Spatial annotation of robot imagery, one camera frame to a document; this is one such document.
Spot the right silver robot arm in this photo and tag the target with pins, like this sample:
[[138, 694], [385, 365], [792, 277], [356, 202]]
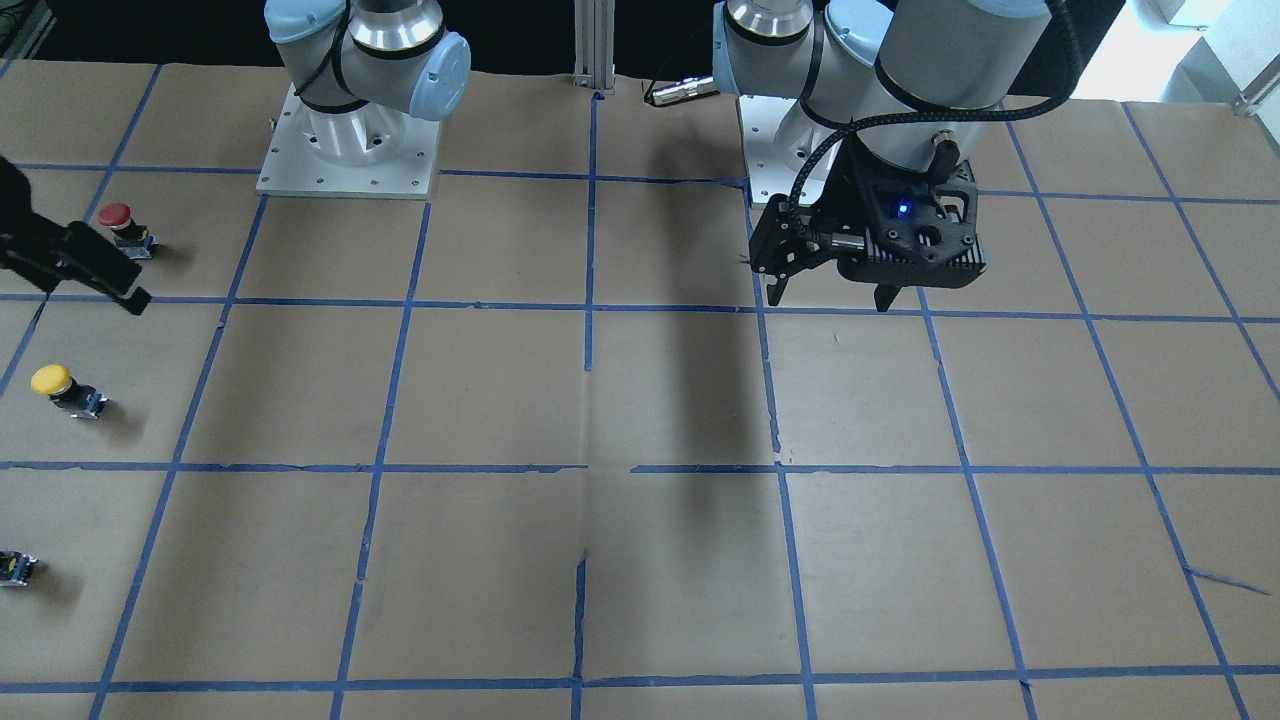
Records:
[[371, 83]]

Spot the yellow push button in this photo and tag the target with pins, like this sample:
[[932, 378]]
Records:
[[81, 401]]

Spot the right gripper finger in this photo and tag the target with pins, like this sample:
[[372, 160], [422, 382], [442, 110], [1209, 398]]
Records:
[[77, 253]]

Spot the red push button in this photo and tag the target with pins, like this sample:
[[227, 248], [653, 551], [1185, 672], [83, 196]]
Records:
[[132, 238]]

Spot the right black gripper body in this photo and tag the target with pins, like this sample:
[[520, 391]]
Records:
[[62, 257]]

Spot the aluminium frame post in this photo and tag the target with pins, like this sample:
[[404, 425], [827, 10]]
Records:
[[593, 29]]

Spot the small black yellow switch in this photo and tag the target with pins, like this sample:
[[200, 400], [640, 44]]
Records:
[[16, 568]]

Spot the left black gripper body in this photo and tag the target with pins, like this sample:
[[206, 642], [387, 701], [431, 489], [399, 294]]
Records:
[[842, 203]]

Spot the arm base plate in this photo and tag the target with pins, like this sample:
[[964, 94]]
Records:
[[369, 153], [777, 138]]

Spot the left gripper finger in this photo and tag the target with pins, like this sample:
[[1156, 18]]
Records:
[[885, 295], [784, 244]]

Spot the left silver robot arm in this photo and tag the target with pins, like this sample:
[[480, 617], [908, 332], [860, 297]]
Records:
[[899, 96]]

